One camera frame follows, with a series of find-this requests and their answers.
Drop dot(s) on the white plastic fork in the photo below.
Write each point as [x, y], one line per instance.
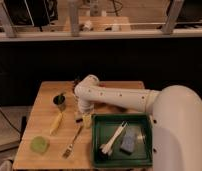
[106, 149]

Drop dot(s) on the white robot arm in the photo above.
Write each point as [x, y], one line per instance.
[177, 119]

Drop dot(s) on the black and white eraser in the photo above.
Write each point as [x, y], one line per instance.
[78, 118]

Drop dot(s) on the brown pine cone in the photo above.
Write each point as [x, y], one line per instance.
[75, 83]

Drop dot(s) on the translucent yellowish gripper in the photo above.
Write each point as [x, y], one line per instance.
[87, 120]

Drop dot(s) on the green plastic tray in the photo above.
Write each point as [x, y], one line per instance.
[103, 128]

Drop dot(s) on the metal fork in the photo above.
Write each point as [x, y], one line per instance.
[69, 149]

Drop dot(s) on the blue grey sponge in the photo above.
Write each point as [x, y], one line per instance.
[128, 141]

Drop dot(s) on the wooden board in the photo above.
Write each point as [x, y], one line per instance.
[43, 114]

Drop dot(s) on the green plastic cup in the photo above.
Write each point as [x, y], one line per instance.
[39, 144]

